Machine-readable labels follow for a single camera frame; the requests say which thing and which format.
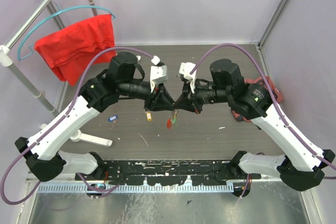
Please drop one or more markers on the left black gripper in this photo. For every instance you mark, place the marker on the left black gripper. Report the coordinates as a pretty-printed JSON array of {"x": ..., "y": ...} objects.
[{"x": 159, "y": 99}]

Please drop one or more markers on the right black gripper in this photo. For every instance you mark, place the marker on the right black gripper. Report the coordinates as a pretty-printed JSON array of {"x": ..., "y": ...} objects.
[{"x": 184, "y": 103}]

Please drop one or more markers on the yellow tag key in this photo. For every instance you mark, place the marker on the yellow tag key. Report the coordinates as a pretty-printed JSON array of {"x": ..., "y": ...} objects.
[
  {"x": 173, "y": 119},
  {"x": 148, "y": 116}
]

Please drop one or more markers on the metal key holder red handle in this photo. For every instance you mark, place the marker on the metal key holder red handle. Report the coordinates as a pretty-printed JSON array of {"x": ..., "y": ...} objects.
[{"x": 169, "y": 124}]

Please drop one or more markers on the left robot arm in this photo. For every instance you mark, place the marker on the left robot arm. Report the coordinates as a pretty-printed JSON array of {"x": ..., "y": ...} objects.
[{"x": 42, "y": 151}]

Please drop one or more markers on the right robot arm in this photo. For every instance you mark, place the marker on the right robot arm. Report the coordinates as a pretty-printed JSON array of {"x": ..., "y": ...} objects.
[{"x": 301, "y": 165}]

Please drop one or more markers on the blue tag key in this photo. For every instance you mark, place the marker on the blue tag key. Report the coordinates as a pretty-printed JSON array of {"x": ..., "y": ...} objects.
[{"x": 113, "y": 118}]

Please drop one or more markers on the red cloth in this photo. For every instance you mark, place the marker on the red cloth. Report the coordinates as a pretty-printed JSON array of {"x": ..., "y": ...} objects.
[{"x": 68, "y": 52}]

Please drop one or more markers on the teal clothes hanger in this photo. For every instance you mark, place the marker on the teal clothes hanger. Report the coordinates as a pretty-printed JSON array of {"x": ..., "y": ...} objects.
[{"x": 94, "y": 7}]

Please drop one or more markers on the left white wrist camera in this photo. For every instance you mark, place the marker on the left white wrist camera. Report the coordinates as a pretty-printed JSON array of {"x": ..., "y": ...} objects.
[{"x": 158, "y": 73}]

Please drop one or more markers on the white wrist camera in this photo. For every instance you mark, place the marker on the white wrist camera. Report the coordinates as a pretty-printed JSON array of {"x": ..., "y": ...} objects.
[
  {"x": 186, "y": 73},
  {"x": 158, "y": 73}
]

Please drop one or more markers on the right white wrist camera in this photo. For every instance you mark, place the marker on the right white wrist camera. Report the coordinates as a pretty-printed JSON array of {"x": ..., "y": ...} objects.
[{"x": 186, "y": 73}]

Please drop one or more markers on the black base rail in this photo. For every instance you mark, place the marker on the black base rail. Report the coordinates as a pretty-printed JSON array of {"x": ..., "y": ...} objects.
[{"x": 168, "y": 172}]

